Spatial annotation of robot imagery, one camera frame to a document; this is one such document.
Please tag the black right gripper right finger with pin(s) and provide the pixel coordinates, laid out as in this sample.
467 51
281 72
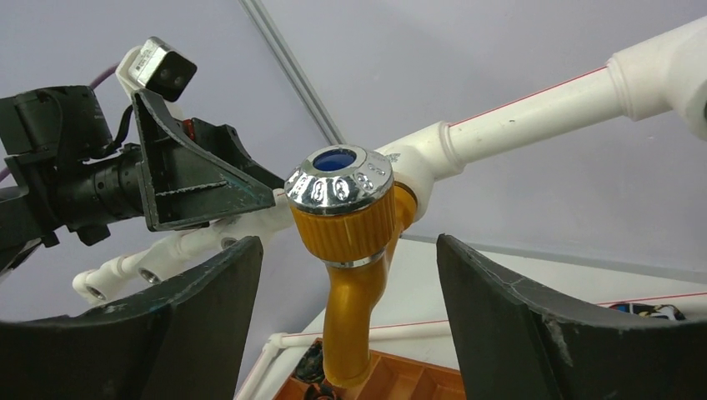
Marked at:
516 338

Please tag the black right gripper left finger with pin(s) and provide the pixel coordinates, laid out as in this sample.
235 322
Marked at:
180 339

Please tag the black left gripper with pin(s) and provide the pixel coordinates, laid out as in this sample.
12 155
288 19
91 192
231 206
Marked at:
69 173

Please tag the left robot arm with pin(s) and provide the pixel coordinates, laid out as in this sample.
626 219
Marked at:
71 172

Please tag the wooden compartment tray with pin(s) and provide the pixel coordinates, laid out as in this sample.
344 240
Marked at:
392 377

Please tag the comic print cloth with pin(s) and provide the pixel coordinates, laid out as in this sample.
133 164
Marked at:
660 311

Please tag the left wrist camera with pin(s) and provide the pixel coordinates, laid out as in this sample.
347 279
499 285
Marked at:
157 67

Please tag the white pvc pipe frame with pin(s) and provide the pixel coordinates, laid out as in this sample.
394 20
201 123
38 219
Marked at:
661 74

